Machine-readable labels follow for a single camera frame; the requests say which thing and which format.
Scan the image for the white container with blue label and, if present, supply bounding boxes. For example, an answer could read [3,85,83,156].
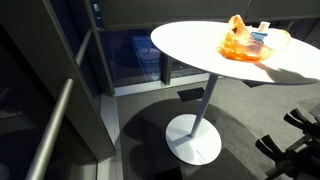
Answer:
[250,21,272,44]

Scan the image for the orange plastic bag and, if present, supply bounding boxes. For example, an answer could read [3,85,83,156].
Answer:
[215,14,292,63]

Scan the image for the dark window mullion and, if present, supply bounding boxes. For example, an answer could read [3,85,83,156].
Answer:
[162,54,173,86]

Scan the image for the black floor plate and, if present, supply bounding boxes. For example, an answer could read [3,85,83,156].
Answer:
[242,79,268,89]
[176,87,206,103]

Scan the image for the grey metal handrail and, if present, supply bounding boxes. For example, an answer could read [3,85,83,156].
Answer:
[24,78,75,180]
[74,29,93,66]

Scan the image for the black stand legs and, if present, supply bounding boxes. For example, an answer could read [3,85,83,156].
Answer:
[254,107,320,180]

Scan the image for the white table pedestal with base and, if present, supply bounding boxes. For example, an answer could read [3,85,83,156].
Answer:
[165,73,223,166]

